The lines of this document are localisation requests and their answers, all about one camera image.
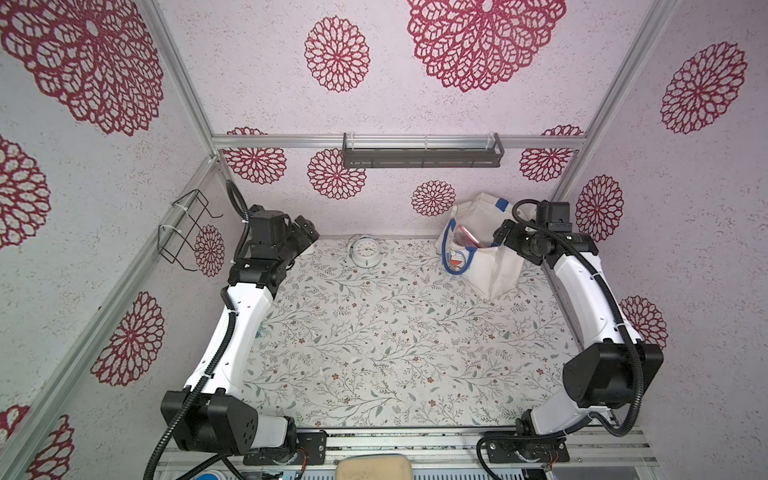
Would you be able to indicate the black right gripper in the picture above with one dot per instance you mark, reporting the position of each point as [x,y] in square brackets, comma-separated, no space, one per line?
[507,234]

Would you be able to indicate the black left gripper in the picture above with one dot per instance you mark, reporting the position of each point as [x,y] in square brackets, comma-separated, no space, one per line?
[310,233]

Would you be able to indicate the white canvas cartoon tote bag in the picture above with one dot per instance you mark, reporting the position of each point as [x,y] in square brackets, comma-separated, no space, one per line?
[490,271]

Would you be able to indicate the pink plastic pencil case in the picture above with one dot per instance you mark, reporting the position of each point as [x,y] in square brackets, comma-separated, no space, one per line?
[462,236]

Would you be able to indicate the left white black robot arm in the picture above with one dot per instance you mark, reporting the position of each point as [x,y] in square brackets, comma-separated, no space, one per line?
[209,414]

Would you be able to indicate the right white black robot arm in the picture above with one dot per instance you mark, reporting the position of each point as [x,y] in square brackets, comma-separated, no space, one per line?
[607,381]

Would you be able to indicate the white round alarm clock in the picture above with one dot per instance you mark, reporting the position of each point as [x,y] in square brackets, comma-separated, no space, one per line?
[365,251]

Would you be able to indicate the floral table mat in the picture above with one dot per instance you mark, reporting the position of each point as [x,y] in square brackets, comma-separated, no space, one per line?
[404,344]

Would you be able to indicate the beige cushioned pad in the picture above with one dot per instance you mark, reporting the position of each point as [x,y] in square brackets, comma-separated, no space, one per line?
[375,467]

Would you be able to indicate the black wire wall rack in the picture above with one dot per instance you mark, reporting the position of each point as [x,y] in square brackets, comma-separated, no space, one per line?
[177,236]

